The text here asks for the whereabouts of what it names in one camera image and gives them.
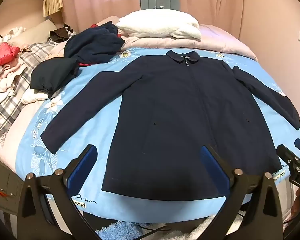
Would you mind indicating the person's right hand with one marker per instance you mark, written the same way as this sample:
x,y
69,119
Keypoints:
x,y
298,202

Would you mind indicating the blue fluffy rug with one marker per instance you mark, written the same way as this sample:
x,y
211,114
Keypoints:
x,y
119,231

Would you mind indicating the red puffer jacket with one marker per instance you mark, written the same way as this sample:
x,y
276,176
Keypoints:
x,y
2,55

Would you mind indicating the white fluffy pillow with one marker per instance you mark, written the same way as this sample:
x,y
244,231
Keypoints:
x,y
157,22

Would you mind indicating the navy garment with red lining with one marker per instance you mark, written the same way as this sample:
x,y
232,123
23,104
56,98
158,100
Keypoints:
x,y
89,42

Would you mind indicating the dark brown clothes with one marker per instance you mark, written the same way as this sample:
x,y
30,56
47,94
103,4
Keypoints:
x,y
59,33

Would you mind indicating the beige headboard cushion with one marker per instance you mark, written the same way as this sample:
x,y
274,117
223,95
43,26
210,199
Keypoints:
x,y
39,30

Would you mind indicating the pink quilt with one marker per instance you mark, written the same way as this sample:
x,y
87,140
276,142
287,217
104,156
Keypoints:
x,y
215,42

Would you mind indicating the grey plaid blanket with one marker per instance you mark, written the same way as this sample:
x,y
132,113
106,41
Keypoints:
x,y
4,112

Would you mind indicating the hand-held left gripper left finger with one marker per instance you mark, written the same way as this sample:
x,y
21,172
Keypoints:
x,y
82,170

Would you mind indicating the white plush toys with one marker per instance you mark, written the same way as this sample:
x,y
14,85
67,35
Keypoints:
x,y
14,31

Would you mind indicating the grey bed base drawers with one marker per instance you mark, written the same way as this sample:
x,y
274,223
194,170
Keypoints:
x,y
4,177

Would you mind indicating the blue floral bed sheet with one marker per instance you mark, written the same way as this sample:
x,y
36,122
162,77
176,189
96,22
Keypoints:
x,y
94,85

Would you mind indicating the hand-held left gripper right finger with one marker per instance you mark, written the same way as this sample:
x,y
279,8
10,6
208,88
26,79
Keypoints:
x,y
215,170

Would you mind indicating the pink curtain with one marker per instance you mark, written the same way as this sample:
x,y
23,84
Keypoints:
x,y
202,2
102,0

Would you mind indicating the white fluffy rug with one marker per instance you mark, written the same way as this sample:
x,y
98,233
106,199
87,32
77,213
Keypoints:
x,y
180,233

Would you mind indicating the white crumpled garment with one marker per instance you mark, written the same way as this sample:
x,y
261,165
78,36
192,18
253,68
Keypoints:
x,y
32,97

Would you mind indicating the pile of pink clothes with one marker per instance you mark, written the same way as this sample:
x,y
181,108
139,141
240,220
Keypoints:
x,y
7,77

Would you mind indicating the black folded garment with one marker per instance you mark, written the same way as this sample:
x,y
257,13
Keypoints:
x,y
52,75

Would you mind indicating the pink bed sheet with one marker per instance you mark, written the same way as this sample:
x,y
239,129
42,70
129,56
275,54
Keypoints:
x,y
17,140

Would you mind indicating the navy zip jacket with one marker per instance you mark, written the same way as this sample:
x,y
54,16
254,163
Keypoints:
x,y
177,117

